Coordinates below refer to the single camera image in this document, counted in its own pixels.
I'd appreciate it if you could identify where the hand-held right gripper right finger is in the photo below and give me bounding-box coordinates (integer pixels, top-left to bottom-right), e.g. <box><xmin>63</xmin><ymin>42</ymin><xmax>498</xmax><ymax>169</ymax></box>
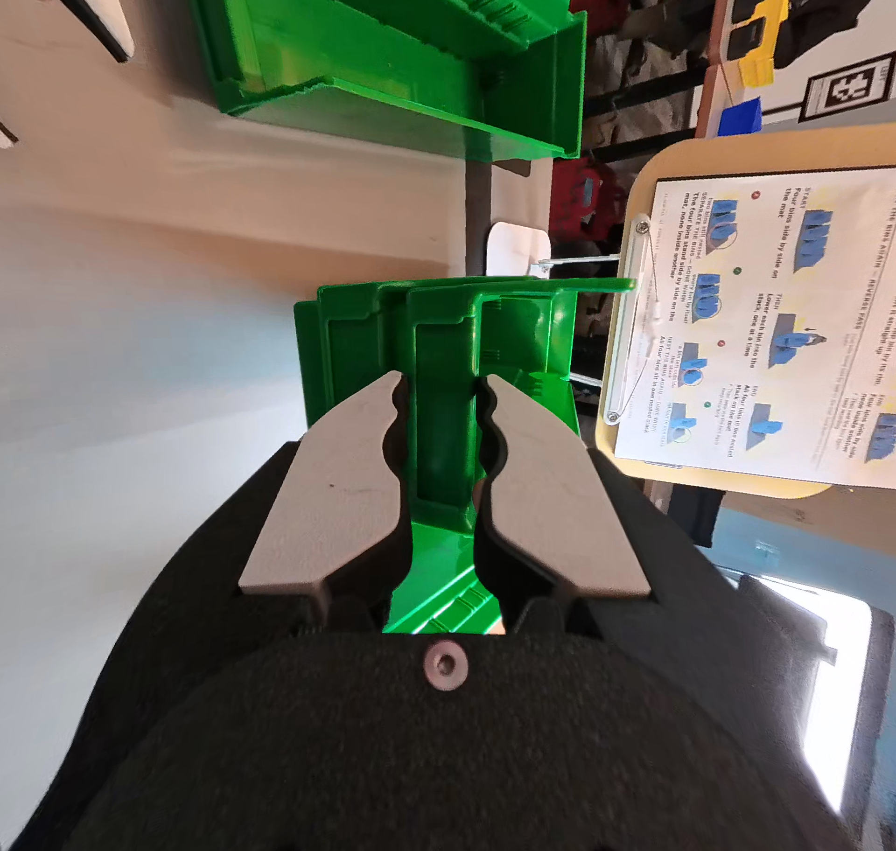
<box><xmin>473</xmin><ymin>372</ymin><xmax>653</xmax><ymax>631</ymax></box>

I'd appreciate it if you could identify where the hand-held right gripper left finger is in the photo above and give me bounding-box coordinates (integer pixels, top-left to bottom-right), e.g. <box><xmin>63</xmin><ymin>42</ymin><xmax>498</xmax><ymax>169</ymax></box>
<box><xmin>238</xmin><ymin>371</ymin><xmax>414</xmax><ymax>629</ymax></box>

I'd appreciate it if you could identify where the grey desk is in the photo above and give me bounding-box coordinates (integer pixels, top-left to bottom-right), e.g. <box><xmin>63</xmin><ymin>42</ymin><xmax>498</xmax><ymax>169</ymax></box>
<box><xmin>0</xmin><ymin>0</ymin><xmax>494</xmax><ymax>796</ymax></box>

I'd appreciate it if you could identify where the wooden document stand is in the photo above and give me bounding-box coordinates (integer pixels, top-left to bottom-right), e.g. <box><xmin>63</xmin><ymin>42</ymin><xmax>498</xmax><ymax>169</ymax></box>
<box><xmin>485</xmin><ymin>122</ymin><xmax>896</xmax><ymax>501</ymax></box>

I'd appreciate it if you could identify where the white printed instruction sheet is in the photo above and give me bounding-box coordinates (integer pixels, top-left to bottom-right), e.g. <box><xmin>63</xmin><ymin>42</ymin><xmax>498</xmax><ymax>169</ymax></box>
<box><xmin>615</xmin><ymin>165</ymin><xmax>896</xmax><ymax>489</ymax></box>

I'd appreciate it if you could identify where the red bag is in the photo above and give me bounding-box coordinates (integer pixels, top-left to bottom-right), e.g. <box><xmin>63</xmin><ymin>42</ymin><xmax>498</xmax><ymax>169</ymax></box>
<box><xmin>553</xmin><ymin>158</ymin><xmax>627</xmax><ymax>243</ymax></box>

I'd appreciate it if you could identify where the blue plastic bin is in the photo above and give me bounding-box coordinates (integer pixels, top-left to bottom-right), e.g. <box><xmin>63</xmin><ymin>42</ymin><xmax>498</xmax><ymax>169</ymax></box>
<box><xmin>715</xmin><ymin>97</ymin><xmax>765</xmax><ymax>137</ymax></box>

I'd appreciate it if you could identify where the black and white marker sign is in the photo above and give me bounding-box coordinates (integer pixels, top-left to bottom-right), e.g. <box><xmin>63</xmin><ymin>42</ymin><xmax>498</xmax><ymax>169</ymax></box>
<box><xmin>798</xmin><ymin>53</ymin><xmax>896</xmax><ymax>124</ymax></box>

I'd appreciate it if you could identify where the yellow plastic bin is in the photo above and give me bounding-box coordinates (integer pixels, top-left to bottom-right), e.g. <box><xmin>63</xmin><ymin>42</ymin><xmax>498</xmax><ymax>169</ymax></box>
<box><xmin>735</xmin><ymin>0</ymin><xmax>793</xmax><ymax>88</ymax></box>

